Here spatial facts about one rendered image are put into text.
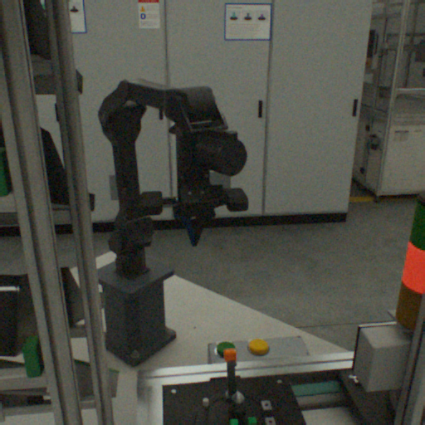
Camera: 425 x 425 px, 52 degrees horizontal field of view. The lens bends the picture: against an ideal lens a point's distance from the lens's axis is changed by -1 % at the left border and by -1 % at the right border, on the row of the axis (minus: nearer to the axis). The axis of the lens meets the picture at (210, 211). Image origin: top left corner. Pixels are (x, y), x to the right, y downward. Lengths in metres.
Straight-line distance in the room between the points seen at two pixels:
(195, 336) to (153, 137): 2.60
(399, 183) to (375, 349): 4.38
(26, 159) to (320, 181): 3.69
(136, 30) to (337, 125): 1.79
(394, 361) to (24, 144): 0.47
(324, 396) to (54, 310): 0.66
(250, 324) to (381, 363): 0.67
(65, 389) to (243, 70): 3.30
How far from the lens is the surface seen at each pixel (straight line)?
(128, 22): 3.52
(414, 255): 0.53
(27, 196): 0.33
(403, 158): 4.83
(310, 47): 3.70
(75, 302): 0.58
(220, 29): 3.54
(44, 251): 0.34
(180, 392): 0.86
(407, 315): 0.56
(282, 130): 3.72
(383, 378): 0.60
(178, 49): 3.52
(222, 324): 1.21
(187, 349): 1.13
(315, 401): 0.93
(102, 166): 3.68
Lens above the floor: 1.57
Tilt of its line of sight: 22 degrees down
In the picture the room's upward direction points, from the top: straight up
